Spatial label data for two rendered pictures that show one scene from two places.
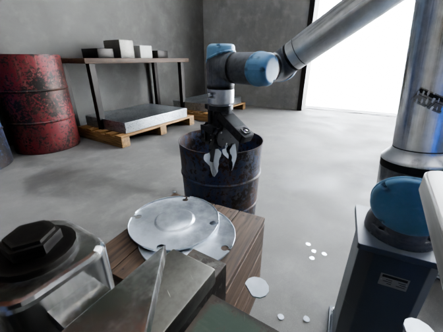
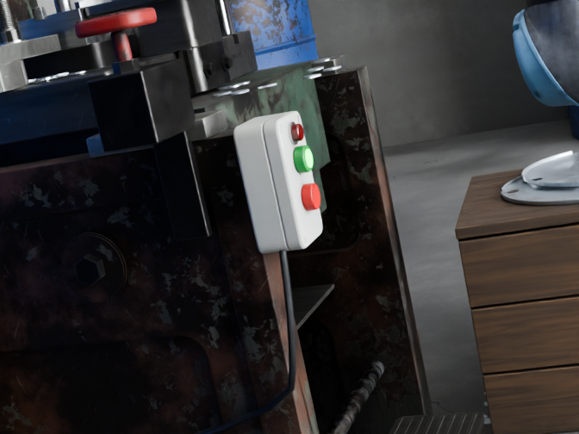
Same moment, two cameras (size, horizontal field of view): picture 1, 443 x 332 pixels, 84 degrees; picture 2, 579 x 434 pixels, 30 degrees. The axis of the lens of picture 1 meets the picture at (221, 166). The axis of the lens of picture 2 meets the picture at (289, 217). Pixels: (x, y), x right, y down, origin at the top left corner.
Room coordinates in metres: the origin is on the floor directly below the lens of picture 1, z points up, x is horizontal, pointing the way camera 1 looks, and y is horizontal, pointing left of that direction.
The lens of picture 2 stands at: (-0.20, -1.49, 0.75)
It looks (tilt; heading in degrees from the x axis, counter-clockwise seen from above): 12 degrees down; 79
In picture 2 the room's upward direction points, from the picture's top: 12 degrees counter-clockwise
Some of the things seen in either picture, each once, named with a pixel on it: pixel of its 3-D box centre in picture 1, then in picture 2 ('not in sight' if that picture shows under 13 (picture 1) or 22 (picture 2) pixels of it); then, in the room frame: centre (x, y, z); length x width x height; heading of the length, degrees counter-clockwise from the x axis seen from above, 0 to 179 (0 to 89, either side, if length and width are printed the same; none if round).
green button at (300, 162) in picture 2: not in sight; (302, 158); (0.03, -0.42, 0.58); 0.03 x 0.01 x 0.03; 58
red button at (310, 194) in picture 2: not in sight; (311, 196); (0.03, -0.42, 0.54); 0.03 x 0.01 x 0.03; 58
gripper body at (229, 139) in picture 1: (218, 124); not in sight; (0.71, 0.01, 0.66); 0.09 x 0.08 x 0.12; 40
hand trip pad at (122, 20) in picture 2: not in sight; (122, 52); (-0.13, -0.43, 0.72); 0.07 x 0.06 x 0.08; 148
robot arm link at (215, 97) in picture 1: (219, 97); not in sight; (0.70, 0.01, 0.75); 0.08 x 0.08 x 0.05
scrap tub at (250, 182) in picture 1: (221, 182); not in sight; (1.17, 0.00, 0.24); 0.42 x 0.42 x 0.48
